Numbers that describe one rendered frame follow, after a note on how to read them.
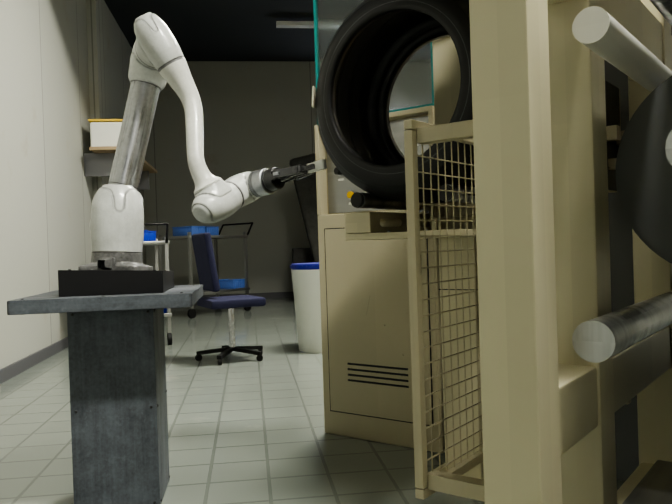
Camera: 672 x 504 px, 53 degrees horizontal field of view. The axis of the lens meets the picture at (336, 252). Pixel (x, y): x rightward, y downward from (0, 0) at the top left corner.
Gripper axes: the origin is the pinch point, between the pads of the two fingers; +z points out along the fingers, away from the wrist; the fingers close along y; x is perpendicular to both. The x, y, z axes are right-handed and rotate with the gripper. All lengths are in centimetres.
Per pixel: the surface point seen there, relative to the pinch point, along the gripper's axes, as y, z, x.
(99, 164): 218, -427, -120
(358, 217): -10.6, 20.4, 20.5
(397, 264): 50, -7, 32
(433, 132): -59, 72, 16
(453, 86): 26.1, 38.2, -18.8
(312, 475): 8, -26, 100
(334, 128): -13.2, 18.3, -5.7
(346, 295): 50, -32, 41
